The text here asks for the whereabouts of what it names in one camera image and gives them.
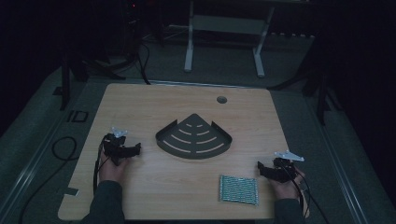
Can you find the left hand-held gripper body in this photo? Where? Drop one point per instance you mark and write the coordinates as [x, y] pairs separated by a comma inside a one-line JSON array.
[[114, 146]]

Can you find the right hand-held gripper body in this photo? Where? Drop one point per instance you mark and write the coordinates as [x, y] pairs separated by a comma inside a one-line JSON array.
[[284, 170]]

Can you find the striped green white cloth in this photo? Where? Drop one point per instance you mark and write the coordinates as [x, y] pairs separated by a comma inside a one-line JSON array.
[[239, 189]]

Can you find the dark metal corner shelf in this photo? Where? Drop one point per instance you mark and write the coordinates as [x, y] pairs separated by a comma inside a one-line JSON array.
[[193, 146]]

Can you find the person's right hand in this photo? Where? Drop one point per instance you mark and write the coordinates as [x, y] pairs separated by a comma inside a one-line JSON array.
[[287, 188]]

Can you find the person's left hand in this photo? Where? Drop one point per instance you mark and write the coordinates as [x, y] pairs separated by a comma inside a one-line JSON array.
[[112, 170]]

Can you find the dark metal stand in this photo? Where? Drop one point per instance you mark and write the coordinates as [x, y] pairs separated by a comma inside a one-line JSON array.
[[65, 81], [322, 93]]

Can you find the white metal stand frame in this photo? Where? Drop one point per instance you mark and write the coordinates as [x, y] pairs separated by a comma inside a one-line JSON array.
[[224, 25]]

